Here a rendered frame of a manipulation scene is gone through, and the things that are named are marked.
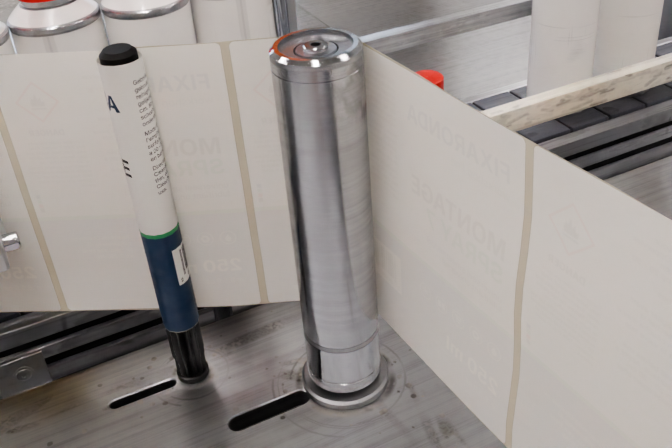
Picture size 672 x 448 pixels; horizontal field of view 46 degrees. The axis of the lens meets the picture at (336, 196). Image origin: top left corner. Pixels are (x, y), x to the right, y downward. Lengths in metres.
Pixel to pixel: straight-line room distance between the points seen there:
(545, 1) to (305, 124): 0.35
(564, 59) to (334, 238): 0.35
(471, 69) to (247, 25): 0.42
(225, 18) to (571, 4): 0.27
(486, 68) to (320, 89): 0.57
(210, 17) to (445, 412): 0.26
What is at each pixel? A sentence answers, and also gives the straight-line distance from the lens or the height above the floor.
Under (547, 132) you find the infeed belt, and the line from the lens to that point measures 0.64.
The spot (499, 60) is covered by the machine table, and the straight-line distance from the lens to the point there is 0.89.
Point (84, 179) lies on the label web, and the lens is 0.39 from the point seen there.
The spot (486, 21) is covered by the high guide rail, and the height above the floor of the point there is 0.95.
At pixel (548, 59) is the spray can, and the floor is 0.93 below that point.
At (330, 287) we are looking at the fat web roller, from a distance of 0.36.
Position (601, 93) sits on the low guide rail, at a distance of 0.65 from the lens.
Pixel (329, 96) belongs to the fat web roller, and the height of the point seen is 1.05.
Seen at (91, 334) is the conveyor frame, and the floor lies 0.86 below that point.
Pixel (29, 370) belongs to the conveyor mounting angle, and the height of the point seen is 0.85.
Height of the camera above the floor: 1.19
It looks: 33 degrees down
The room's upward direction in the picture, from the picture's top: 5 degrees counter-clockwise
